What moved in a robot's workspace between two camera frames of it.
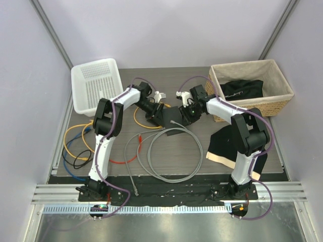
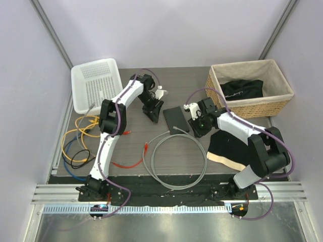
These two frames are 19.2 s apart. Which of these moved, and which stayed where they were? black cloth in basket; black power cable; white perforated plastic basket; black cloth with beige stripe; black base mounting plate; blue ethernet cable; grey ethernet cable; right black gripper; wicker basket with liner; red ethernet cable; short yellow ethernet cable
Moved: right black gripper; red ethernet cable; grey ethernet cable; short yellow ethernet cable
Stayed: black power cable; wicker basket with liner; black base mounting plate; black cloth with beige stripe; blue ethernet cable; black cloth in basket; white perforated plastic basket
